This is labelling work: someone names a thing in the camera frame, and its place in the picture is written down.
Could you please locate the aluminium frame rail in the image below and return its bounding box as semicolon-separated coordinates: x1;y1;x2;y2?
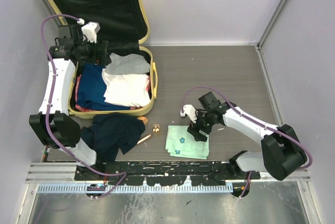
25;160;311;183

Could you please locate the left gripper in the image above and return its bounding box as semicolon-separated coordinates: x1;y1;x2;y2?
75;36;110;66

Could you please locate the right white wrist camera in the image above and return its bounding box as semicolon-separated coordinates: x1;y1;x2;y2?
180;104;198;123

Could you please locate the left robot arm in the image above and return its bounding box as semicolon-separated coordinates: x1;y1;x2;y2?
29;22;110;180

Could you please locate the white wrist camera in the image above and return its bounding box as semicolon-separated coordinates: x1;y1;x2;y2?
77;18;101;43
180;104;198;123

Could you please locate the dark navy garment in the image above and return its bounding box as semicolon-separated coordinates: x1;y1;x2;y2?
81;113;146;163

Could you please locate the white garment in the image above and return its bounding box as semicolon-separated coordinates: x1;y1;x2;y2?
102;69;151;107

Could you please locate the yellow hard-shell suitcase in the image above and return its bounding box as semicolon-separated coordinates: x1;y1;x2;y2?
47;0;158;116

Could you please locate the mint green floral cloth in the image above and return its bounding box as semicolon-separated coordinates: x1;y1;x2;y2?
165;126;209;160

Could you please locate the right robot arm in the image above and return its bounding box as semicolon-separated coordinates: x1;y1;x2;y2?
180;92;309;181

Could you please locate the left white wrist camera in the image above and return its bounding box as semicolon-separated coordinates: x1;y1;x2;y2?
77;18;101;43

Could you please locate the pink patterned garment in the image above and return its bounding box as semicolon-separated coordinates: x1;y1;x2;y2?
74;74;140;112

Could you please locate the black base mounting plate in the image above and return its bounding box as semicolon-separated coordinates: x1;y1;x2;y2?
74;160;261;186

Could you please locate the grey garment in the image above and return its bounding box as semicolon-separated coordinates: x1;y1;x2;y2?
105;53;151;74

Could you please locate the gold perfume bottle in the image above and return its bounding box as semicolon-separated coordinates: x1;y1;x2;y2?
152;124;161;136

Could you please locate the blue garment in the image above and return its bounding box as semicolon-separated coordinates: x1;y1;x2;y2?
75;63;131;111

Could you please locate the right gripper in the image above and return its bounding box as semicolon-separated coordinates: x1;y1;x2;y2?
187;107;215;142

